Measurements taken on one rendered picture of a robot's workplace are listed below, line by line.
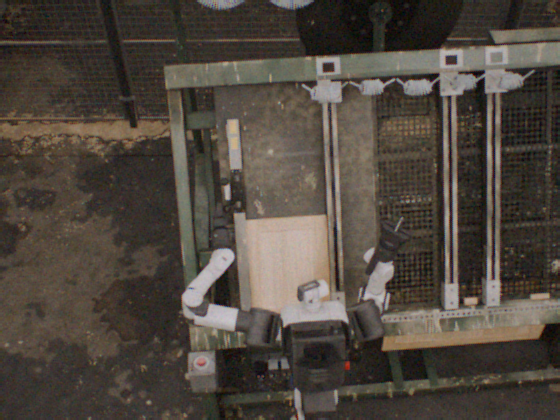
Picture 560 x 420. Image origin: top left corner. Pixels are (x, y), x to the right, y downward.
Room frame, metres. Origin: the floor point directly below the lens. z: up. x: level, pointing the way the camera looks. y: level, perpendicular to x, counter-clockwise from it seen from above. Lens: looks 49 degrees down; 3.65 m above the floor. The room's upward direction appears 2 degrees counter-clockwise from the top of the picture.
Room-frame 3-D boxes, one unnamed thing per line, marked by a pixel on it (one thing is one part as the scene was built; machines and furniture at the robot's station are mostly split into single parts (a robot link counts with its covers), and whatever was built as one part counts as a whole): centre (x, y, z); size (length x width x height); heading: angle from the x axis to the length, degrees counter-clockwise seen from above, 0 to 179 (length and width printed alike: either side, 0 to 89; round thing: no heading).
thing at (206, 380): (1.55, 0.37, 0.84); 0.12 x 0.12 x 0.18; 3
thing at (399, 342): (2.00, -1.00, 0.53); 0.90 x 0.02 x 0.55; 93
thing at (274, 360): (1.64, -0.07, 0.69); 0.50 x 0.14 x 0.24; 93
